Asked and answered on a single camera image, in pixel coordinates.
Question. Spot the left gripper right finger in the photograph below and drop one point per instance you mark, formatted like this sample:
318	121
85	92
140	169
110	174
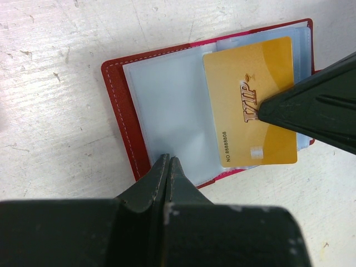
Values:
200	233

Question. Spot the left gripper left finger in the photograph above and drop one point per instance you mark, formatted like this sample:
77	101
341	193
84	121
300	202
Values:
122	231

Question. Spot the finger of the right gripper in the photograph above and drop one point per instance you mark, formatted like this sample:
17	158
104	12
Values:
321	106

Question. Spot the gold card with logo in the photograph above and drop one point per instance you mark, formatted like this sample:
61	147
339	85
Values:
239	80

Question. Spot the red leather card holder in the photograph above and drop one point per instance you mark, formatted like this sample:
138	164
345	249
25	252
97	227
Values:
162	106

